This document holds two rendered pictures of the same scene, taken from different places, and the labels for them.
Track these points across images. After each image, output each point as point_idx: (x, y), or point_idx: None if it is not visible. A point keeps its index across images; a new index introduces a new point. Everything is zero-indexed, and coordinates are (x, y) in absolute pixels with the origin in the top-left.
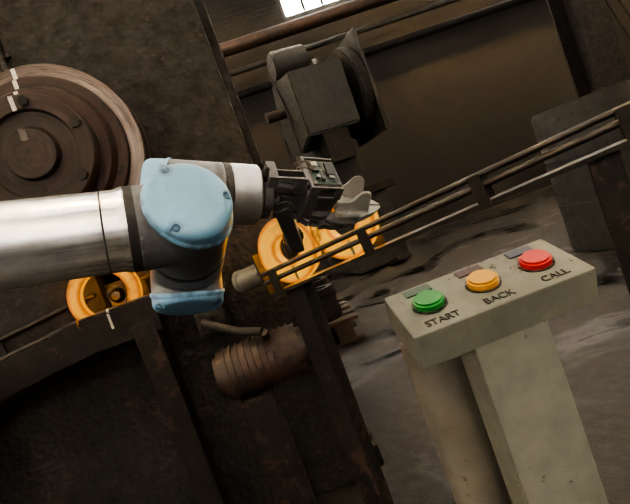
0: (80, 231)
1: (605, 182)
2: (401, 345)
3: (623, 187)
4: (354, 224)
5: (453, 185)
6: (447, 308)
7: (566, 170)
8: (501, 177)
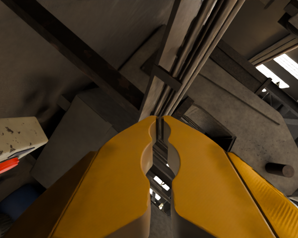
0: None
1: (127, 104)
2: None
3: (121, 104)
4: (87, 155)
5: (188, 73)
6: None
7: (140, 109)
8: (162, 95)
